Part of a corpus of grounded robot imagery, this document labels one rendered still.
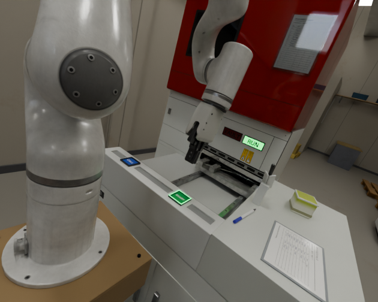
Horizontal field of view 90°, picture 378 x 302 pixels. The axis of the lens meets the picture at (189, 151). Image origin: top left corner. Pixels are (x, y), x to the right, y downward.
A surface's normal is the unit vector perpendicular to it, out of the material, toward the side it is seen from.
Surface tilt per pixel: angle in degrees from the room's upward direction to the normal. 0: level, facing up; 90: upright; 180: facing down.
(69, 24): 62
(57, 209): 89
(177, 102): 90
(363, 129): 90
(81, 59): 74
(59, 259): 88
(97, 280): 2
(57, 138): 28
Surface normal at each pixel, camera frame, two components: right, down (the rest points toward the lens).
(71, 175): 0.52, 0.40
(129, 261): 0.26, -0.91
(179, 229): -0.58, 0.13
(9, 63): 0.73, 0.43
